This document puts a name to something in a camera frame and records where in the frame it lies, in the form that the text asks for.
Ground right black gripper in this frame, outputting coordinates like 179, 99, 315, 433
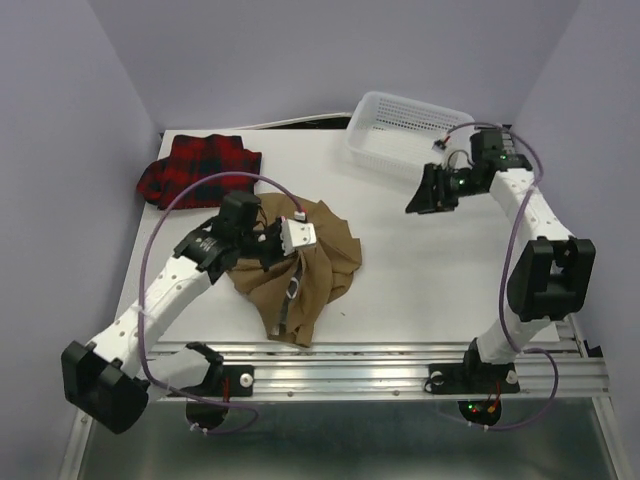
404, 160, 486, 213

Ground tan brown skirt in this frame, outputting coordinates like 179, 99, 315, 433
228, 198, 363, 347

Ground white plastic basket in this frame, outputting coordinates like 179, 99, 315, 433
345, 91, 473, 183

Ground red black plaid skirt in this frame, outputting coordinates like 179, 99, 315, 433
136, 134, 262, 210

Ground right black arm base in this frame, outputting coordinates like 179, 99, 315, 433
423, 363, 520, 427

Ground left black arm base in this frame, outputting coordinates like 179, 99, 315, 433
184, 364, 254, 434

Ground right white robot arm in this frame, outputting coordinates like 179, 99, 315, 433
405, 122, 596, 395

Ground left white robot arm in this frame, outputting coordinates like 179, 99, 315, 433
61, 191, 316, 434

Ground white board strip behind table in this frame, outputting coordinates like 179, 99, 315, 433
236, 112, 352, 130

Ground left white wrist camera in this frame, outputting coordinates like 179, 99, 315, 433
280, 219, 317, 256

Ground aluminium frame rails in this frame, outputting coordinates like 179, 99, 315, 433
57, 124, 621, 480

